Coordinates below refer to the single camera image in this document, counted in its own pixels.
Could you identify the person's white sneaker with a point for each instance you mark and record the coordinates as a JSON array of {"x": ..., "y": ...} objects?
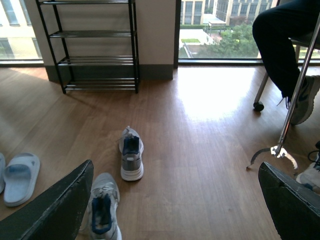
[{"x": 304, "y": 104}]

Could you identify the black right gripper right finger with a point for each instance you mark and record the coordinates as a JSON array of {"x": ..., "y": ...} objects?
[{"x": 294, "y": 209}]

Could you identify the seated person's dark-trousered leg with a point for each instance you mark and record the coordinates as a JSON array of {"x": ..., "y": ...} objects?
[{"x": 273, "y": 30}]

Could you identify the grey sneaker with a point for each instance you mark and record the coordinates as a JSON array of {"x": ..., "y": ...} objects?
[
  {"x": 131, "y": 148},
  {"x": 104, "y": 198}
]

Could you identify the black metal shoe rack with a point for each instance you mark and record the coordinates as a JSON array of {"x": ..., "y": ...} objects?
[{"x": 93, "y": 43}]

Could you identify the white sneaker at right edge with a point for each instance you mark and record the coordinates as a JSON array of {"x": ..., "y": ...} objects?
[{"x": 310, "y": 178}]

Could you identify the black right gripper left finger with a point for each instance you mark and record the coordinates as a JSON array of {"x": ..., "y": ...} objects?
[{"x": 57, "y": 213}]

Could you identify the light blue slide sandal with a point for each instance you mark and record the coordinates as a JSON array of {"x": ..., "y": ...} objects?
[
  {"x": 20, "y": 177},
  {"x": 2, "y": 169}
]

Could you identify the metal reacher grabber tool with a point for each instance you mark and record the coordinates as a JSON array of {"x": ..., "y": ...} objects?
[{"x": 303, "y": 47}]

